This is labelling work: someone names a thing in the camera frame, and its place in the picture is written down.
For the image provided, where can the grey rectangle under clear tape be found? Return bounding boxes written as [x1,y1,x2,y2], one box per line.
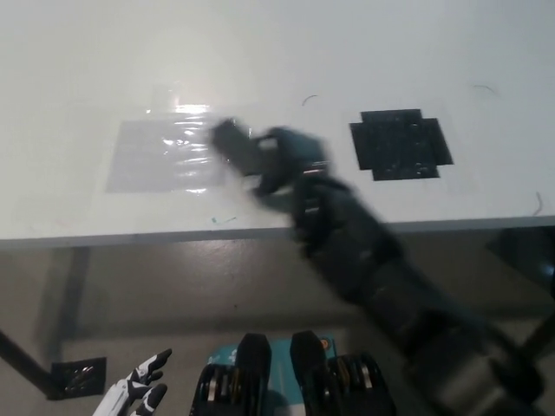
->
[105,116,227,195]

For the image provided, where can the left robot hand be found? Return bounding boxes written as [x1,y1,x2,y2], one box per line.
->
[92,348,173,416]

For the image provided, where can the black tape marked spot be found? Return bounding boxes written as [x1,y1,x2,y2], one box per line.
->
[349,107,455,183]

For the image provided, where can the black table leg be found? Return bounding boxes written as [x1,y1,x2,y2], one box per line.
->
[517,314,555,363]
[0,328,52,398]

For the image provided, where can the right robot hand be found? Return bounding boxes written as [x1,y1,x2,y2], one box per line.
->
[250,125,336,201]

